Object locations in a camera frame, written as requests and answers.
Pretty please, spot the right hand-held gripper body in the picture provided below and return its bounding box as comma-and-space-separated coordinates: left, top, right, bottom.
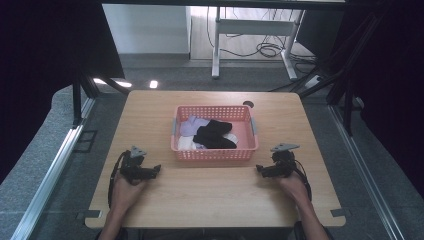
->
269, 142, 301, 179

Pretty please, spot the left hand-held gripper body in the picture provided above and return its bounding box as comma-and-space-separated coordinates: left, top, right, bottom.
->
118, 145, 148, 185

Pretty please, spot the person's right hand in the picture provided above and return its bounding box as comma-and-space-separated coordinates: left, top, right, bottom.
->
277, 172, 313, 210

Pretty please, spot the person's left hand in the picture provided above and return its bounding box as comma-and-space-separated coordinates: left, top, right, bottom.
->
110, 173, 148, 215

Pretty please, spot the pink plastic basket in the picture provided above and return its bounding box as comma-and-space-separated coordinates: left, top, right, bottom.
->
170, 105, 260, 162

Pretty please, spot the white sock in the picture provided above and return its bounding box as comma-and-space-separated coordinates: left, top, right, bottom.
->
222, 132, 240, 145
177, 134, 198, 151

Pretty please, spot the purple sock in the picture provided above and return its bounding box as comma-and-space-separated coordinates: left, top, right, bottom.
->
179, 114, 211, 138

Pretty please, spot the black sock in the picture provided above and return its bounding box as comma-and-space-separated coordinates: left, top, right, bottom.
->
192, 118, 239, 150

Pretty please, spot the black metal stand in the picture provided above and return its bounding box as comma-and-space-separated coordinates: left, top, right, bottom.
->
289, 9, 384, 137
71, 68, 132, 128

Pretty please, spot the white power strip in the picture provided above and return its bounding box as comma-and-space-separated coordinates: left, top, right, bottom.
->
304, 74, 325, 90

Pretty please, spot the dark panel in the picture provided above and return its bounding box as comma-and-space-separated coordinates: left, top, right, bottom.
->
295, 9, 345, 62

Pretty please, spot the black curtain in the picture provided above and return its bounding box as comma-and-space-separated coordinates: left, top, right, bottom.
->
333, 0, 424, 198
0, 0, 126, 185

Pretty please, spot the left hand-held gripper black cable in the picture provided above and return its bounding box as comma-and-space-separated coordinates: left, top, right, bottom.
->
106, 150, 132, 209

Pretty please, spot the hand-held gripper black cable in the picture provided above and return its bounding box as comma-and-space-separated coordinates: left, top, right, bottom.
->
106, 150, 132, 209
293, 159, 313, 202

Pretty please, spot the right hand-held gripper black cable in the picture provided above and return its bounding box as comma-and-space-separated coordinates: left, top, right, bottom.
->
293, 159, 313, 202

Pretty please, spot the aluminium floor rail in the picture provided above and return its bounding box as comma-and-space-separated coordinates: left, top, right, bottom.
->
9, 97, 97, 240
327, 104, 407, 240

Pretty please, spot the black floor cable bundle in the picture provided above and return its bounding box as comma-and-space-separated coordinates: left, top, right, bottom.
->
219, 31, 318, 68

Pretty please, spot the white metal desk frame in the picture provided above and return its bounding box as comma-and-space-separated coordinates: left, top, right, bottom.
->
211, 6, 306, 81

